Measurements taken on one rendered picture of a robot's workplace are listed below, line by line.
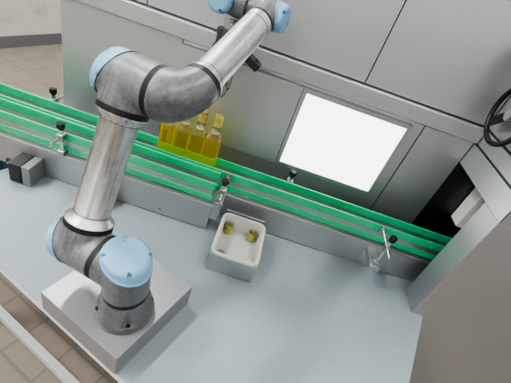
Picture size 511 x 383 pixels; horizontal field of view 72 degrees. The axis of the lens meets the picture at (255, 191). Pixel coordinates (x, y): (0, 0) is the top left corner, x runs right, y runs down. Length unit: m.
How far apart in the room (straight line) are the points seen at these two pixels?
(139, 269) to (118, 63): 0.44
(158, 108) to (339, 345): 0.93
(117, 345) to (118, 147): 0.49
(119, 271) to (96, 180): 0.21
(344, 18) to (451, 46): 0.37
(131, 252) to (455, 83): 1.18
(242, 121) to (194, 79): 0.68
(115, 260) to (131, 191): 0.58
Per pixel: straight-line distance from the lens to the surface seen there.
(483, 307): 1.59
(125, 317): 0.97
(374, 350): 1.35
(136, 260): 0.86
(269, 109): 1.38
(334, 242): 1.48
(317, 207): 1.39
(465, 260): 1.38
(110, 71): 0.80
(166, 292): 1.08
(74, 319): 1.05
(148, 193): 1.37
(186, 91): 0.74
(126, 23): 1.49
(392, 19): 1.34
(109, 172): 0.85
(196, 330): 1.13
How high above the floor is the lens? 1.72
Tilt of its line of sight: 36 degrees down
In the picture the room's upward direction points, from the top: 21 degrees clockwise
